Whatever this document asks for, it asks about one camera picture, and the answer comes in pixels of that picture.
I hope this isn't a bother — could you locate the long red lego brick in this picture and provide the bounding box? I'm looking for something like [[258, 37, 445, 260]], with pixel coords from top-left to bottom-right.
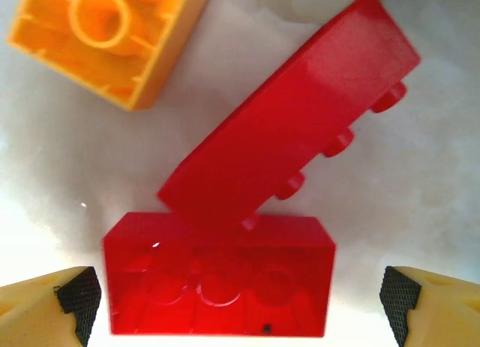
[[156, 0, 422, 232]]

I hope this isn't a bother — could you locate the orange square lego brick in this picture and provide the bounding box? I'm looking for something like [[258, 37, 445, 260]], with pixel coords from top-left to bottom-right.
[[6, 0, 215, 113]]

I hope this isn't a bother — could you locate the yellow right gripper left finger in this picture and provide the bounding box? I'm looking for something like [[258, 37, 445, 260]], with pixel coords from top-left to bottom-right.
[[0, 265, 103, 347]]

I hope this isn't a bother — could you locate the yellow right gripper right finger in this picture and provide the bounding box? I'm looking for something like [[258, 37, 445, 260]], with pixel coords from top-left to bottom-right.
[[378, 265, 480, 347]]

